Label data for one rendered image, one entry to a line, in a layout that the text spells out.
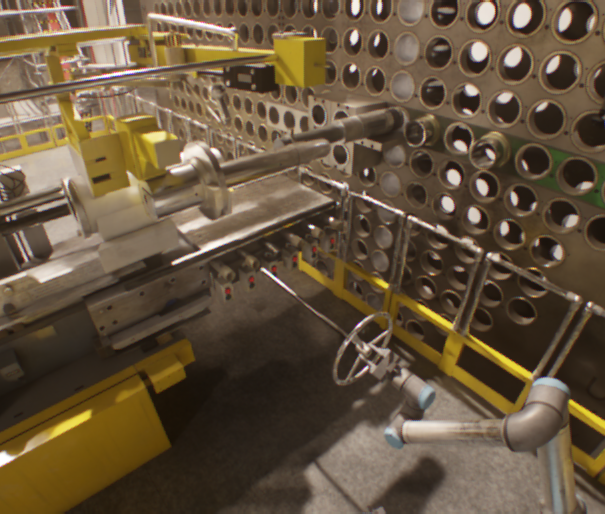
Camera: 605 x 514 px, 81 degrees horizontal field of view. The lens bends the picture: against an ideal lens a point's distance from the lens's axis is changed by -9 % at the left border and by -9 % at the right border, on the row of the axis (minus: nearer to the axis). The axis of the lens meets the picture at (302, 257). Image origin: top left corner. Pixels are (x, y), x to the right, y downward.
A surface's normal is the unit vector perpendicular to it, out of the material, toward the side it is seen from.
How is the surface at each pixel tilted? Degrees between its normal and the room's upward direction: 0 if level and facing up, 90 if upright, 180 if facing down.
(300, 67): 90
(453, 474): 0
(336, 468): 0
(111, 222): 68
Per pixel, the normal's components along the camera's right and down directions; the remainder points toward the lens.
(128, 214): 0.60, 0.10
